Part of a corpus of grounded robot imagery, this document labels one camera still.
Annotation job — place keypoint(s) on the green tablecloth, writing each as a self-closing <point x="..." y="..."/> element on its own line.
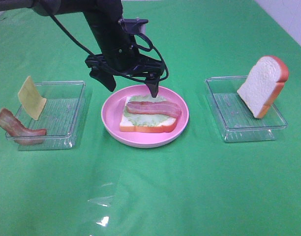
<point x="198" y="185"/>

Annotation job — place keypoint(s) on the bread slice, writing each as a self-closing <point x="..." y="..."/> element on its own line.
<point x="143" y="129"/>
<point x="263" y="84"/>

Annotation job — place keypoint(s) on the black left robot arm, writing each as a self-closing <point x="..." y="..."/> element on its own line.
<point x="120" y="40"/>

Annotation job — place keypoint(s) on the yellow cheese slice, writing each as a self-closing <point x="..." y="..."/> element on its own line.
<point x="30" y="99"/>

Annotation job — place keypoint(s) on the clear left plastic tray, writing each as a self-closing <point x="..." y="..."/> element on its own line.
<point x="63" y="117"/>

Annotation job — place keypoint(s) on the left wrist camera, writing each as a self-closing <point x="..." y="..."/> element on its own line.
<point x="133" y="26"/>

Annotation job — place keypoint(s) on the bacon strip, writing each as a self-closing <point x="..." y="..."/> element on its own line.
<point x="152" y="108"/>
<point x="15" y="128"/>

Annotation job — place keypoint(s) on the clear plastic tray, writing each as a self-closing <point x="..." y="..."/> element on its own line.
<point x="63" y="117"/>
<point x="234" y="120"/>

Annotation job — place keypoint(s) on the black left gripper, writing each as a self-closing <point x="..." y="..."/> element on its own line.
<point x="133" y="61"/>

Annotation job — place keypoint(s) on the clear right plastic tray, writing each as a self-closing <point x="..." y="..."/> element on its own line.
<point x="234" y="120"/>

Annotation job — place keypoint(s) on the green lettuce leaf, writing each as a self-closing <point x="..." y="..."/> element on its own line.
<point x="133" y="120"/>

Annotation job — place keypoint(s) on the pink round plate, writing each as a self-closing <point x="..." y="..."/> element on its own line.
<point x="111" y="113"/>

